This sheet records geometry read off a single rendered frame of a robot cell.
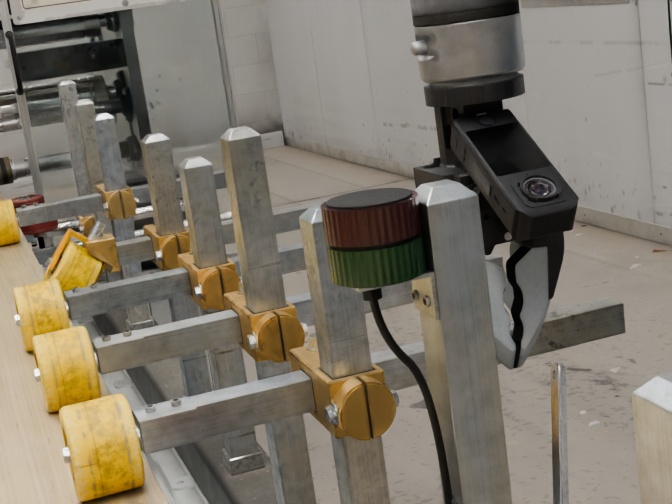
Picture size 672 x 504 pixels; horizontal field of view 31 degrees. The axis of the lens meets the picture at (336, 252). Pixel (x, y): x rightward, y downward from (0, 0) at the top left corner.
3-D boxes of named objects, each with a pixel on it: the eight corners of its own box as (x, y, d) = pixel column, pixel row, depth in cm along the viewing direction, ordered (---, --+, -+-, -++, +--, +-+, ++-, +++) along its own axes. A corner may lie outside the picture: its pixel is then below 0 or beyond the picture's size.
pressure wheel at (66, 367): (81, 309, 125) (98, 364, 120) (88, 361, 130) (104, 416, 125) (23, 321, 123) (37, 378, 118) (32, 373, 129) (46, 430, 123)
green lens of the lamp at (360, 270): (405, 255, 78) (400, 222, 78) (442, 273, 73) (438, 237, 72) (318, 274, 77) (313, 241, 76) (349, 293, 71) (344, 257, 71)
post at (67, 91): (111, 289, 274) (72, 78, 264) (113, 292, 271) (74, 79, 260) (95, 292, 273) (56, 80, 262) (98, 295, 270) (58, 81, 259)
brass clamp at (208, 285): (223, 282, 160) (217, 245, 158) (250, 304, 147) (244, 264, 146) (178, 292, 158) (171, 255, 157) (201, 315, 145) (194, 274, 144)
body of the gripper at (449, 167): (509, 224, 95) (492, 70, 92) (561, 242, 86) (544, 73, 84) (418, 243, 92) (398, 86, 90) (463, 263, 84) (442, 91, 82)
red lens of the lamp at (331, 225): (400, 218, 78) (396, 184, 77) (437, 232, 72) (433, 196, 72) (312, 236, 76) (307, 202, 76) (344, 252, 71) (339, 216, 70)
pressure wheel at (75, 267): (71, 300, 177) (99, 253, 178) (78, 312, 170) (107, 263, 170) (35, 282, 175) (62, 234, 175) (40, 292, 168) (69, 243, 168)
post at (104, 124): (155, 363, 229) (110, 111, 218) (159, 367, 225) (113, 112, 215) (137, 367, 228) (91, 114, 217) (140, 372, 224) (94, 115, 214)
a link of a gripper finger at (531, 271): (523, 343, 95) (510, 228, 93) (559, 362, 89) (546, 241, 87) (487, 351, 94) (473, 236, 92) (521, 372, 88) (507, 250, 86)
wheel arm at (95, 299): (410, 242, 164) (407, 215, 163) (420, 246, 160) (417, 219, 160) (38, 321, 149) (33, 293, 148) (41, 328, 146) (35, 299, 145)
